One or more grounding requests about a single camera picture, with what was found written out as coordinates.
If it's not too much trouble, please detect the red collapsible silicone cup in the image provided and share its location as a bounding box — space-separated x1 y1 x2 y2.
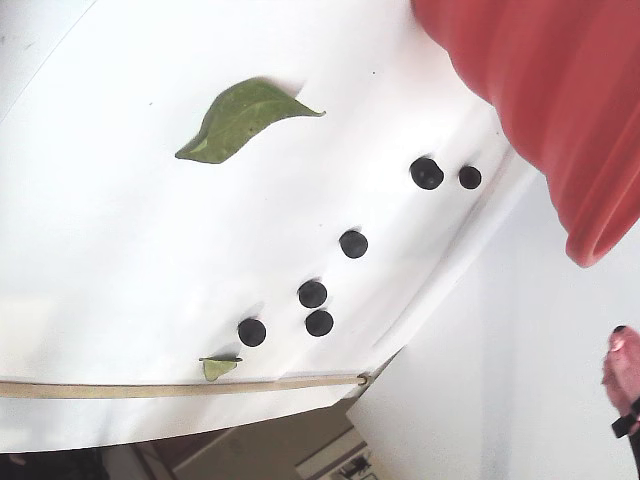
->
409 0 640 268

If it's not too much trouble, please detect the small dark blueberry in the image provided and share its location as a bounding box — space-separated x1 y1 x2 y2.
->
458 165 483 190

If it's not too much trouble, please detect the beige cabinet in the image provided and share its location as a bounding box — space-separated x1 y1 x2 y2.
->
169 399 376 480

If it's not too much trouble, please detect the large green leaf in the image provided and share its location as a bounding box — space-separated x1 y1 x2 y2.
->
174 76 327 165

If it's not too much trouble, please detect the pink padded gripper finger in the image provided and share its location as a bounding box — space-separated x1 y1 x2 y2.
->
601 324 640 440

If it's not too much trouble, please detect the large white paper sheet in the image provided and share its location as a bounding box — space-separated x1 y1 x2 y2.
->
0 0 544 454

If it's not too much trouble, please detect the yellowish green leaf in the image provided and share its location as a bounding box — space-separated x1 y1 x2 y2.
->
198 354 244 383

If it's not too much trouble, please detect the wooden stick with brass tip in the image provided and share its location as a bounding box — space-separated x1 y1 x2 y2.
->
0 372 372 400

